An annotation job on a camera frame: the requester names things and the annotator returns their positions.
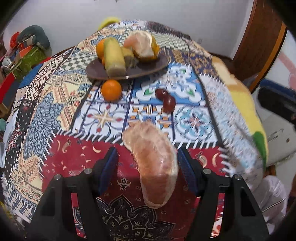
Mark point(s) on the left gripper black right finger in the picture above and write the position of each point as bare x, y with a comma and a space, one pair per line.
241, 219

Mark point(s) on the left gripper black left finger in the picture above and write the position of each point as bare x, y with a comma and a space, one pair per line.
54, 219

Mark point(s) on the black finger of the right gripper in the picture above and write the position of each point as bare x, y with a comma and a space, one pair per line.
277, 99

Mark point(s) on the peeled pomelo segment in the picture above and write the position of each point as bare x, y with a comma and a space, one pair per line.
156, 160

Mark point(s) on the small tangerine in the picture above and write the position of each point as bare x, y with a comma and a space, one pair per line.
111, 90

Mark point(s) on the large orange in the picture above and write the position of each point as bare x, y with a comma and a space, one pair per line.
100, 49

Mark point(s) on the white sliding wardrobe door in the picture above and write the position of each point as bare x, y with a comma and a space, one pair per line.
282, 70

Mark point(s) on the brown wooden door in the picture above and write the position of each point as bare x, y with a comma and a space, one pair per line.
261, 42

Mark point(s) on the colourful patchwork cloth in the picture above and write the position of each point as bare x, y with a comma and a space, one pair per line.
64, 125

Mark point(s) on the dark red jujube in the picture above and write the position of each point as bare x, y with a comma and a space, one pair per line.
161, 94
169, 104

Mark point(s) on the red box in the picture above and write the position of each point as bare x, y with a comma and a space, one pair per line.
9, 88

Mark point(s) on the dark purple plate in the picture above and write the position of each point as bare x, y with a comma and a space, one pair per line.
96, 71

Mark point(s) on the green storage box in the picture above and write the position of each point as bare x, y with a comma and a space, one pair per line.
26, 60

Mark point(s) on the grey green plush toy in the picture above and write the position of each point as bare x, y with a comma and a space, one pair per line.
35, 35

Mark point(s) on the red plastic bag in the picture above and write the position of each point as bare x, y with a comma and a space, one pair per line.
13, 40

